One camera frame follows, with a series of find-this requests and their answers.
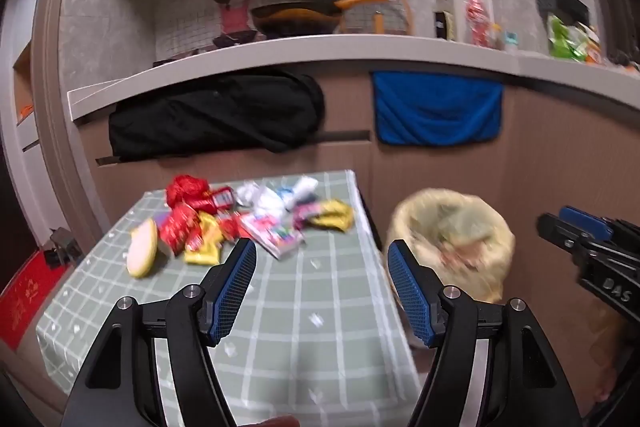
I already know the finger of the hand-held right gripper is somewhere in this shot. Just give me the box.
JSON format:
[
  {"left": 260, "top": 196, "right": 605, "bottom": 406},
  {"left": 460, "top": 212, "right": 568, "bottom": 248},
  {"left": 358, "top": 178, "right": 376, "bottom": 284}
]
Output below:
[
  {"left": 559, "top": 206, "right": 615, "bottom": 240},
  {"left": 536, "top": 213, "right": 593, "bottom": 260}
]

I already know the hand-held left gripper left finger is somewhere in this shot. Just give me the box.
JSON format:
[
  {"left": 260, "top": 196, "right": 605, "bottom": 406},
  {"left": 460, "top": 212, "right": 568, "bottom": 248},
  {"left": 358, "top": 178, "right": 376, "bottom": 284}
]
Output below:
[{"left": 62, "top": 238, "right": 257, "bottom": 427}]

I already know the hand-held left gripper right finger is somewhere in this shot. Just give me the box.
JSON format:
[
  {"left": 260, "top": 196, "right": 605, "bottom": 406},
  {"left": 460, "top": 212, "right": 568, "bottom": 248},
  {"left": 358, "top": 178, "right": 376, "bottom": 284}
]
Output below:
[{"left": 387, "top": 241, "right": 583, "bottom": 427}]

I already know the yellow snack packet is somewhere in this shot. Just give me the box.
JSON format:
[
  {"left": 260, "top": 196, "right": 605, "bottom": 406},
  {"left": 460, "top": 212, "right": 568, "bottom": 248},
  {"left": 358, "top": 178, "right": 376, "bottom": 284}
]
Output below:
[{"left": 184, "top": 211, "right": 227, "bottom": 266}]

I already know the yellow lined trash bin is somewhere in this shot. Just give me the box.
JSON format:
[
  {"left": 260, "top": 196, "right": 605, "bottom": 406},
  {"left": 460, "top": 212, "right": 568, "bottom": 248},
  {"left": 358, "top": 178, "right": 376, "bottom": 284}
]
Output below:
[{"left": 387, "top": 188, "right": 516, "bottom": 303}]

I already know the white blue plastic bag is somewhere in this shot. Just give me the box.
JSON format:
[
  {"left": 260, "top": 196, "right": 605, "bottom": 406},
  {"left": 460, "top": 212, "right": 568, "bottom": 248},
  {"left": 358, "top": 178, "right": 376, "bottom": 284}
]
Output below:
[{"left": 280, "top": 176, "right": 321, "bottom": 210}]

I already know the person's left hand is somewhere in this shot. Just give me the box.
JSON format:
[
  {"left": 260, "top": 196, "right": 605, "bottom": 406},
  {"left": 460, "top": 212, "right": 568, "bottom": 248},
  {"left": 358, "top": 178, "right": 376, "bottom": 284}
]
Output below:
[{"left": 247, "top": 415, "right": 302, "bottom": 427}]

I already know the small red snack packet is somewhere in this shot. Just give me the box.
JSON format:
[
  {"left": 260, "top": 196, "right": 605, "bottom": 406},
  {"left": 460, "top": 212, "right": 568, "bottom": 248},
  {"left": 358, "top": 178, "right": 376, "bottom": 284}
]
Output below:
[
  {"left": 210, "top": 187, "right": 236, "bottom": 211},
  {"left": 217, "top": 213, "right": 246, "bottom": 241}
]

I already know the pink white packet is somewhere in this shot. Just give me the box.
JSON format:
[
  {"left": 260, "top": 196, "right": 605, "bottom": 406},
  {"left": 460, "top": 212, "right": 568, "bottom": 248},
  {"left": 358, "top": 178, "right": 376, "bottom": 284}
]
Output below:
[{"left": 240, "top": 212, "right": 306, "bottom": 261}]

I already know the green checked tablecloth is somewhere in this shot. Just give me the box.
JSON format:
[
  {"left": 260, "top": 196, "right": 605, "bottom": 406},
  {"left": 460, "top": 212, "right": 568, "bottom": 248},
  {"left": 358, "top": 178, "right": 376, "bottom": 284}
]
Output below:
[{"left": 37, "top": 170, "right": 421, "bottom": 427}]

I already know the tan round sponge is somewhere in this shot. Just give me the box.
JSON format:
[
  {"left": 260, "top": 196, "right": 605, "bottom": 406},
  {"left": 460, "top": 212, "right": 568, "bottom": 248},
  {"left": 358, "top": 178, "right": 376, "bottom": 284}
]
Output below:
[{"left": 126, "top": 217, "right": 161, "bottom": 279}]

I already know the magenta packet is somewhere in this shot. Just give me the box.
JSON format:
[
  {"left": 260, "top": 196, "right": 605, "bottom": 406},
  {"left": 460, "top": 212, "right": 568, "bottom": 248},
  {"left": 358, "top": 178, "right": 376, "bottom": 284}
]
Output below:
[{"left": 292, "top": 202, "right": 326, "bottom": 230}]

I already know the red plastic bag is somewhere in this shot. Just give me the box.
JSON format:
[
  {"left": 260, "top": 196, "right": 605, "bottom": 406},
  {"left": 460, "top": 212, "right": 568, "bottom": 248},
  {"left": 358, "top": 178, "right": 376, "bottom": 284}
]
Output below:
[{"left": 166, "top": 175, "right": 213, "bottom": 210}]

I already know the crumpled yellow wrapper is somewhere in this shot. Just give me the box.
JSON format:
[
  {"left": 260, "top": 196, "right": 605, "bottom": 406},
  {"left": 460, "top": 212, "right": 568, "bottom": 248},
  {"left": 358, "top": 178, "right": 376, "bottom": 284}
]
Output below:
[{"left": 307, "top": 199, "right": 355, "bottom": 234}]

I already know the black cloth bag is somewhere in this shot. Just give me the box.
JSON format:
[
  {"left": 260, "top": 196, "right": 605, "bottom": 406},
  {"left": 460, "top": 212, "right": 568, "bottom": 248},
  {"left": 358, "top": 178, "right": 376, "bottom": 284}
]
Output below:
[{"left": 109, "top": 74, "right": 326, "bottom": 162}]

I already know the blue towel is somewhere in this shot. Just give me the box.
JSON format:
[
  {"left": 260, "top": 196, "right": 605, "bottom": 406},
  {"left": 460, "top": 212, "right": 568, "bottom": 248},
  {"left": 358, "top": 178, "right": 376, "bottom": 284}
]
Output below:
[{"left": 371, "top": 71, "right": 505, "bottom": 148}]

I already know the grey metal stand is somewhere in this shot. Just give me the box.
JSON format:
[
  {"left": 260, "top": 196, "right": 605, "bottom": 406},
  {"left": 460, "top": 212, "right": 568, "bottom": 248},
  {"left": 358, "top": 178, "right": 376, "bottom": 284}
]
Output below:
[{"left": 45, "top": 227, "right": 82, "bottom": 268}]

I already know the green plastic bag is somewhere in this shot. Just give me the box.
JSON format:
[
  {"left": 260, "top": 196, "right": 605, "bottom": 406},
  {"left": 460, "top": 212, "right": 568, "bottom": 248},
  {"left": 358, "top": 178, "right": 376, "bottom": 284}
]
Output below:
[{"left": 547, "top": 14, "right": 591, "bottom": 62}]

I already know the red floor mat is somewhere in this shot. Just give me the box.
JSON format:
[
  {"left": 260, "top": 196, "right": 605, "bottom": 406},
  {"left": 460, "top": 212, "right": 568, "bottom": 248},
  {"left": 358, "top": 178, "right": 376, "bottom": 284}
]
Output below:
[{"left": 0, "top": 249, "right": 71, "bottom": 350}]

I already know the red white snack bag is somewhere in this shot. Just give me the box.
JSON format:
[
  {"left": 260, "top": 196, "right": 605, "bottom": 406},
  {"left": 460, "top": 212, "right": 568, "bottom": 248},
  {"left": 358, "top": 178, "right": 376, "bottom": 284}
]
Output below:
[{"left": 465, "top": 0, "right": 497, "bottom": 48}]

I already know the dark sauce bottle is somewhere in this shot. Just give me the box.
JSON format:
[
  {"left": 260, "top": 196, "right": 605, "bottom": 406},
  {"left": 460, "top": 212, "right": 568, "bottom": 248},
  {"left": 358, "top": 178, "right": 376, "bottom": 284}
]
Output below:
[{"left": 434, "top": 9, "right": 452, "bottom": 40}]

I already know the black wok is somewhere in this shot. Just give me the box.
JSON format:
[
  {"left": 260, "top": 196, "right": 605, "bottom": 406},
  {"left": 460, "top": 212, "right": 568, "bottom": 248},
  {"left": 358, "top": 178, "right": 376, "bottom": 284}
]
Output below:
[{"left": 250, "top": 2, "right": 347, "bottom": 40}]

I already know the brown door frame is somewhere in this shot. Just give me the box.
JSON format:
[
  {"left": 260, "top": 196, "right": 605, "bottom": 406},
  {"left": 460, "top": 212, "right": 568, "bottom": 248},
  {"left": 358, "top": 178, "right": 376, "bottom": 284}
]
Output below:
[{"left": 27, "top": 0, "right": 128, "bottom": 258}]

